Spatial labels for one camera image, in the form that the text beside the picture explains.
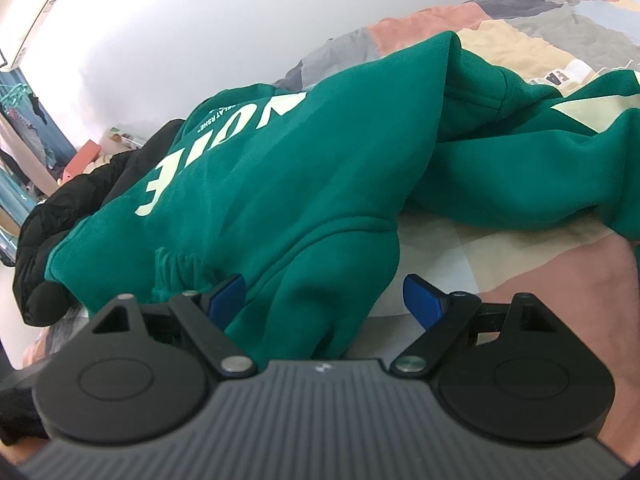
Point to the orange box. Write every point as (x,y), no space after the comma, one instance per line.
(85,157)

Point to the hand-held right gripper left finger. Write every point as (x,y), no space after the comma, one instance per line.
(225,300)

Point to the white air conditioner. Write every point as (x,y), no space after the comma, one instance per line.
(40,25)

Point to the dark cloth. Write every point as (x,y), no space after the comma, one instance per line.
(20,405)

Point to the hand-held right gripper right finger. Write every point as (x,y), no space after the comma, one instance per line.
(422,302)

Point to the colourful printed box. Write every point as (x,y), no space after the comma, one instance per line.
(125,137)

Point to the black puffer jacket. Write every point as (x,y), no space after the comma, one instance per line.
(65,215)

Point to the rack of hanging clothes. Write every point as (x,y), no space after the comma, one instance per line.
(30,125)

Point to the patchwork bed sheet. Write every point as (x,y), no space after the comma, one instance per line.
(525,40)

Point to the green hoodie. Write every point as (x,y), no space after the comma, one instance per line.
(310,170)

